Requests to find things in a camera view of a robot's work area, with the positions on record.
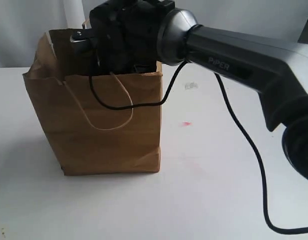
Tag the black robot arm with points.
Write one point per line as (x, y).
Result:
(275, 69)

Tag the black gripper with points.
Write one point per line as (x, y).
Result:
(127, 33)

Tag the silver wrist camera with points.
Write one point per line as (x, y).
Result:
(81, 40)

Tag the brown paper bag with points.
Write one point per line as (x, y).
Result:
(101, 125)

